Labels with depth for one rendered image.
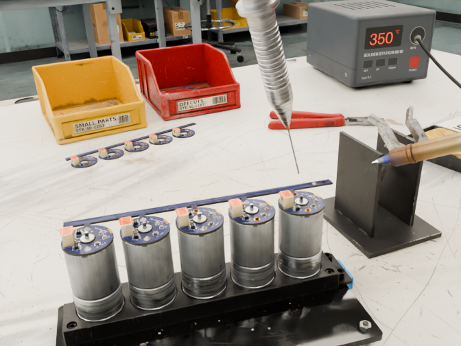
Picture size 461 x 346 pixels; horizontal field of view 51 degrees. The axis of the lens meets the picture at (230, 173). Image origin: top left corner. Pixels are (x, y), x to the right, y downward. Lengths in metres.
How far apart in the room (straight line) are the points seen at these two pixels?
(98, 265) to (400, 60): 0.53
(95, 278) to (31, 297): 0.09
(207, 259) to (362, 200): 0.13
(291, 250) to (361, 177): 0.09
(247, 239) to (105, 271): 0.07
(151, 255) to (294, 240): 0.08
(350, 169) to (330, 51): 0.38
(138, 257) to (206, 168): 0.22
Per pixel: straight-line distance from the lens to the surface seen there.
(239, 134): 0.52
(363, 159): 0.33
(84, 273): 0.25
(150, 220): 0.25
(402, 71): 0.69
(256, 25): 0.19
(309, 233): 0.26
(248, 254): 0.26
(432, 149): 0.22
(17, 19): 4.67
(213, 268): 0.25
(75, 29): 4.75
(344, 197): 0.36
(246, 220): 0.25
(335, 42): 0.69
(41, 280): 0.34
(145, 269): 0.25
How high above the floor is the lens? 0.94
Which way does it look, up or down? 26 degrees down
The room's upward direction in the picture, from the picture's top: 2 degrees counter-clockwise
